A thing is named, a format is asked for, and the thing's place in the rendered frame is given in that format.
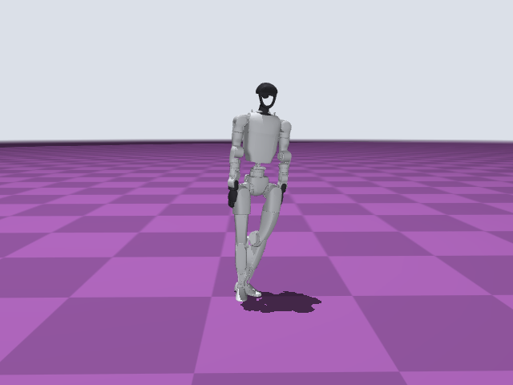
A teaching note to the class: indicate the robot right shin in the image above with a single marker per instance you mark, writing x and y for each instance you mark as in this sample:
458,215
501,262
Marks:
241,262

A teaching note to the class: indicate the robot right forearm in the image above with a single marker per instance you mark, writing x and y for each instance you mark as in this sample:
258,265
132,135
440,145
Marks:
234,168

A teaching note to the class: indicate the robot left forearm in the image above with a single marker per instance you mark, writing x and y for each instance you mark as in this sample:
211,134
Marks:
283,173

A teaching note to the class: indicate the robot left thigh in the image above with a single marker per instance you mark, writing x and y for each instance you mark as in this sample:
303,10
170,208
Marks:
269,215

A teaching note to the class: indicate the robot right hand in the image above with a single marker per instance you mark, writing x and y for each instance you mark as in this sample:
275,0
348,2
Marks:
232,195

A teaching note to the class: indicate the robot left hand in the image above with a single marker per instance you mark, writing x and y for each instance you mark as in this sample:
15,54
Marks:
283,188

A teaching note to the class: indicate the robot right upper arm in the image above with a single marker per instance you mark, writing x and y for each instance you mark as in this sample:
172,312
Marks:
238,123

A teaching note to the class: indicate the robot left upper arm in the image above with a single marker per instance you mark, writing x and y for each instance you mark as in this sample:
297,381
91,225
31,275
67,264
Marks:
284,155

